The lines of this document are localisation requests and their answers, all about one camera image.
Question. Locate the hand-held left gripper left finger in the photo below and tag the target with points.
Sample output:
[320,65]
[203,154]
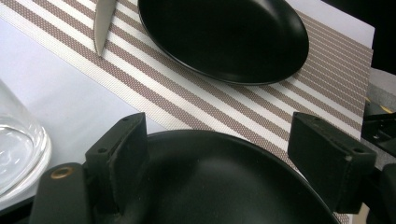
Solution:
[124,155]

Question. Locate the clear drinking glass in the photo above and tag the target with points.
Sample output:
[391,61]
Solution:
[18,155]

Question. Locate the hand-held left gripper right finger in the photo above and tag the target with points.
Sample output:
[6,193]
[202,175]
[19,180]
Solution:
[327,155]

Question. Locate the black round plate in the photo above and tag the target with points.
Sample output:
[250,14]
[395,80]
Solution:
[218,186]
[224,37]

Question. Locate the silver table knife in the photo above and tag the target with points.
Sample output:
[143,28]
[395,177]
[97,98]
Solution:
[102,25]

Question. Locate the black equipment with yellow mark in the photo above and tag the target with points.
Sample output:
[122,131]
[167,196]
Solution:
[378,130]

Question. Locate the brown white striped placemat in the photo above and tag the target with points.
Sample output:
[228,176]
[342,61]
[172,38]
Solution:
[218,102]

